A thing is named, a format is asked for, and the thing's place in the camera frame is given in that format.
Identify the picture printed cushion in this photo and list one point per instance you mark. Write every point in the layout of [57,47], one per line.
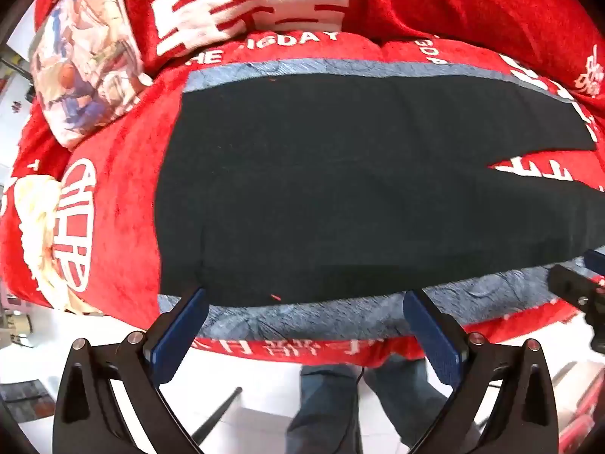
[80,71]

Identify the black pants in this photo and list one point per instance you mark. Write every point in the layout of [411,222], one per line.
[331,189]

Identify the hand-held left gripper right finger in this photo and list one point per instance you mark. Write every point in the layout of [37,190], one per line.
[432,340]

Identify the person's left leg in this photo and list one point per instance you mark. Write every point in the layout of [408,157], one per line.
[326,406]

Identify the black pole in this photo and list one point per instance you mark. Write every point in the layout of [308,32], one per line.
[220,418]

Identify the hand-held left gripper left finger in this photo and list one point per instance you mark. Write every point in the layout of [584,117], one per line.
[182,335]

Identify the red printed blanket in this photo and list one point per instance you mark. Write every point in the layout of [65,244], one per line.
[118,227]

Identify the dark floor mat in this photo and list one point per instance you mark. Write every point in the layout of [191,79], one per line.
[26,399]

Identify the red white backrest cover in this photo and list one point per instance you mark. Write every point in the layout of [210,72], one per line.
[449,0]

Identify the cream fluffy cloth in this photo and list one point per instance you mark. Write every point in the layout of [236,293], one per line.
[33,217]

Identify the grey patterned cloth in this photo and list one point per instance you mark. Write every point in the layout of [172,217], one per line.
[307,321]

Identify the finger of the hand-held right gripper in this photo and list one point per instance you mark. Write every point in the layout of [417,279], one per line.
[596,261]
[574,286]

